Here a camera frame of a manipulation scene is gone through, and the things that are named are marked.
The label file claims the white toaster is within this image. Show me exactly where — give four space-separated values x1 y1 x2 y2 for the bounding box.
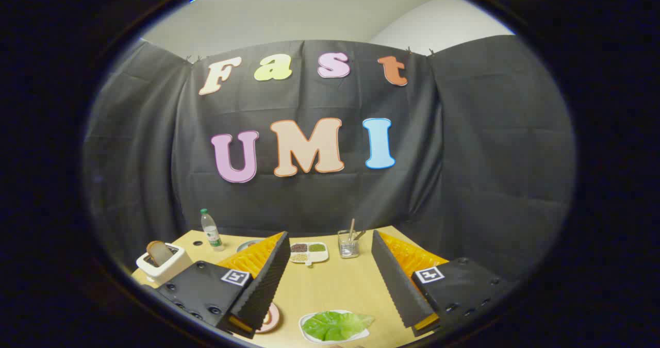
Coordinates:
136 242 194 286

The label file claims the green lettuce leaf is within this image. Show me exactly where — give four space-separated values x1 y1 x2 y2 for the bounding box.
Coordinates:
302 311 375 342

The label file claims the white divided dish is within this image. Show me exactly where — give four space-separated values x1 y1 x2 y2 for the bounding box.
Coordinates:
289 242 329 267

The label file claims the clear glass cup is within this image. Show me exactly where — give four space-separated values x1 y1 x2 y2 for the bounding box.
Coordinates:
338 229 360 259

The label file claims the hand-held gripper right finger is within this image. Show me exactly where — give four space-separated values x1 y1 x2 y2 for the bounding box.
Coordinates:
371 229 511 337

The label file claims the white bread slice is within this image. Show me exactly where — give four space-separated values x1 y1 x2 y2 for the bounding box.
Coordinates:
146 240 175 266

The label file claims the black backdrop cloth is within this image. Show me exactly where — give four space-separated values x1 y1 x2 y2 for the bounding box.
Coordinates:
82 35 576 287

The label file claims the pink plate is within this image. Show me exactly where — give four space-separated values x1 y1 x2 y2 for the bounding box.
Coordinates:
255 303 281 334

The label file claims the clear plastic water bottle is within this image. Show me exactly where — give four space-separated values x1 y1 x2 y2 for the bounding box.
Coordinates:
201 208 225 252

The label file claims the white plate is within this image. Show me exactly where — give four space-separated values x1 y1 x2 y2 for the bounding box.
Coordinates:
299 310 372 344

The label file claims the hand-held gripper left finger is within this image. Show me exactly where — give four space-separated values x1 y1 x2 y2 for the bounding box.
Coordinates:
154 231 292 339

